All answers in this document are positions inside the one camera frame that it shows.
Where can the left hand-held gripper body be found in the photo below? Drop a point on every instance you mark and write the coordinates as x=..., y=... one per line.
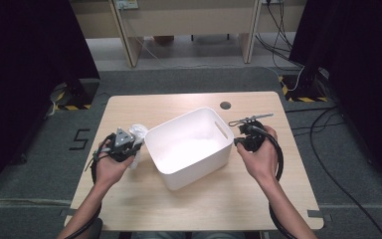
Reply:
x=121, y=149

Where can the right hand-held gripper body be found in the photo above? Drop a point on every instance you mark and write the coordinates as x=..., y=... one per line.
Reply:
x=253, y=139

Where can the white cloth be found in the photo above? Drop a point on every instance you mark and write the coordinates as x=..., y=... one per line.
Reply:
x=139, y=131

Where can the white plastic bin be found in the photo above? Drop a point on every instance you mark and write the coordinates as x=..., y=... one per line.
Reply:
x=189, y=149

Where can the person's left hand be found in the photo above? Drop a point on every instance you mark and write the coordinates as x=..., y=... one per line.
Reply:
x=111, y=172

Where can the person's right hand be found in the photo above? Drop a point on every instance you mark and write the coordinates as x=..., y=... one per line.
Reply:
x=263, y=164

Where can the striped black stand base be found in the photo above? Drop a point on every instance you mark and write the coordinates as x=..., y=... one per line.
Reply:
x=79, y=94
x=301, y=89

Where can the grey tape strip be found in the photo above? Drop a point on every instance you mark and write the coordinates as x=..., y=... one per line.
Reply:
x=318, y=215
x=67, y=212

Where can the dark curtain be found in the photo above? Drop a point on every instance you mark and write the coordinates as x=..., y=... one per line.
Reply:
x=20, y=83
x=364, y=66

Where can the beige desk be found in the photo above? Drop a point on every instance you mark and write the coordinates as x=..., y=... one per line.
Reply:
x=185, y=20

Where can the wall power outlet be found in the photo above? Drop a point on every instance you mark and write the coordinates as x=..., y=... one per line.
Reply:
x=126, y=4

